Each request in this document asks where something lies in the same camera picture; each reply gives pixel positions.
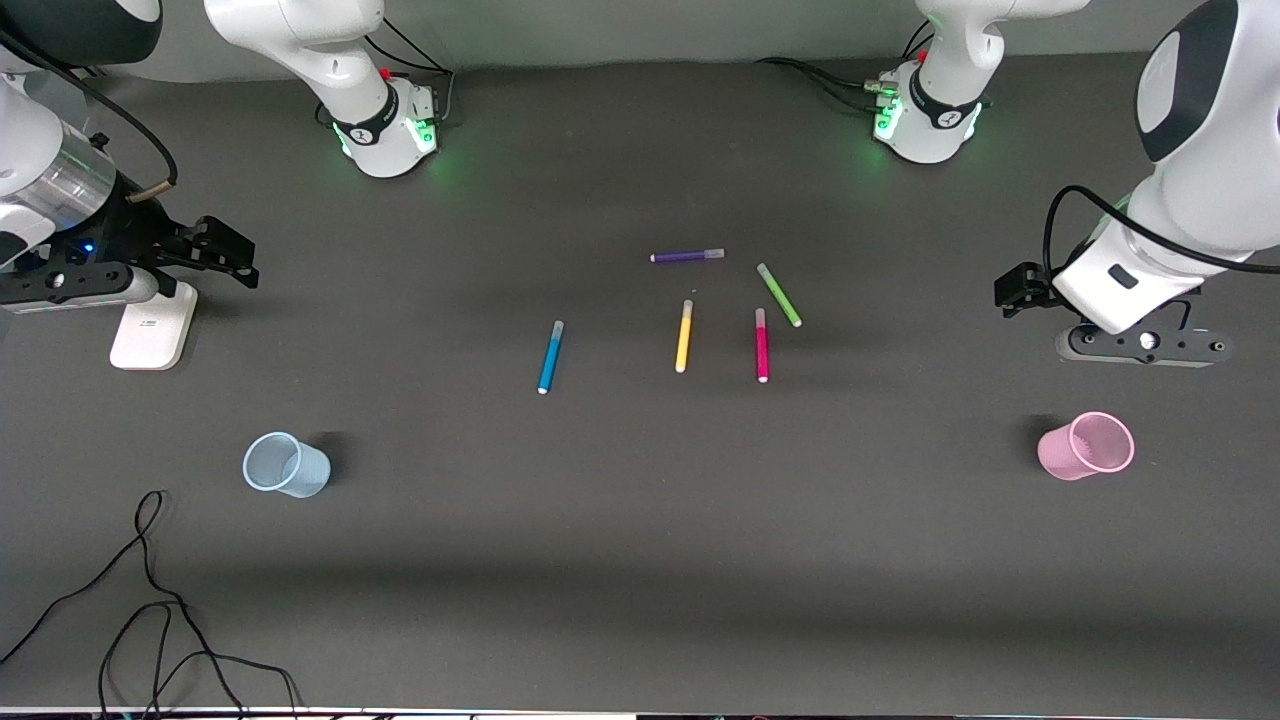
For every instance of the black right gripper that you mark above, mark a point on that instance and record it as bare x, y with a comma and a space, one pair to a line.
135, 232

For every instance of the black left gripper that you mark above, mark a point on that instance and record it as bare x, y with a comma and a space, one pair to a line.
1022, 288

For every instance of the pink marker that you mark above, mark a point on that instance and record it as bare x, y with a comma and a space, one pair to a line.
762, 350

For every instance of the blue marker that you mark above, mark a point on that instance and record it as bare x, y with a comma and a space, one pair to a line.
551, 358

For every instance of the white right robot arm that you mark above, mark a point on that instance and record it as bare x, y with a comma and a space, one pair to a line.
350, 75

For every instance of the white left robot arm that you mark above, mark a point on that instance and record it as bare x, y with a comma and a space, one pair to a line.
1200, 150

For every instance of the translucent pink plastic cup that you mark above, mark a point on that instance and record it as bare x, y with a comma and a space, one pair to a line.
1060, 455

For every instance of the translucent blue plastic cup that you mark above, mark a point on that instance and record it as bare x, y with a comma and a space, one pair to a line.
310, 475

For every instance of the green marker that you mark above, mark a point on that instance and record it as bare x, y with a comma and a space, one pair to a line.
779, 295

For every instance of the purple marker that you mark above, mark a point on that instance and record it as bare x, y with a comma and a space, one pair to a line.
685, 256

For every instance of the yellow marker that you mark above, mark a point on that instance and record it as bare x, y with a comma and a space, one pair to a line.
684, 340

